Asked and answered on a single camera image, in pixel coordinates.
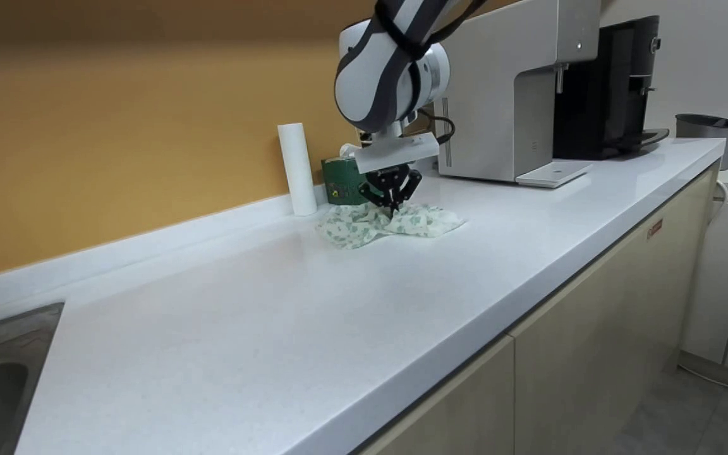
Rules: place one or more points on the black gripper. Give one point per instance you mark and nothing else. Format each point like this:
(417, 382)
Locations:
(393, 177)

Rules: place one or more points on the white green patterned towel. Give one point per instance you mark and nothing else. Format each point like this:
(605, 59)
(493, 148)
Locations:
(364, 226)

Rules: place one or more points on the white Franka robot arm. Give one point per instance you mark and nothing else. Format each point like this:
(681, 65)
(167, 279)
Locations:
(373, 76)

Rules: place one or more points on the white paper towel roll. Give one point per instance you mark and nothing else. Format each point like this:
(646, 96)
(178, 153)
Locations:
(297, 167)

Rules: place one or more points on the silver countertop appliance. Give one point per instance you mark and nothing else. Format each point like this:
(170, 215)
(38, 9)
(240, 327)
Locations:
(507, 92)

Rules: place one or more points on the beige cabinet door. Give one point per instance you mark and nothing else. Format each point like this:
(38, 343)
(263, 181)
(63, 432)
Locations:
(606, 311)
(456, 406)

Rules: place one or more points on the black coffee machine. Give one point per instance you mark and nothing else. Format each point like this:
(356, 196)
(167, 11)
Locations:
(606, 83)

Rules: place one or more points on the gray waste bin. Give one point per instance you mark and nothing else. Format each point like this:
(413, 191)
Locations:
(707, 134)

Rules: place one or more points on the stainless steel sink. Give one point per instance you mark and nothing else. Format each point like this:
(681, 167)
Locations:
(1, 381)

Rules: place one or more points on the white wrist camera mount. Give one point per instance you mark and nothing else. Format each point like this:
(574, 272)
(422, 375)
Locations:
(398, 153)

